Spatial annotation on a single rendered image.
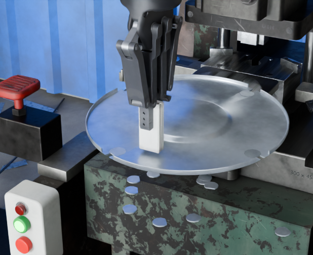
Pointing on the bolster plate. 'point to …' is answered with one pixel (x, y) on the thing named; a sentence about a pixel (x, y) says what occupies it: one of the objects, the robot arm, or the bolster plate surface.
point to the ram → (250, 8)
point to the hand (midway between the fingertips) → (151, 125)
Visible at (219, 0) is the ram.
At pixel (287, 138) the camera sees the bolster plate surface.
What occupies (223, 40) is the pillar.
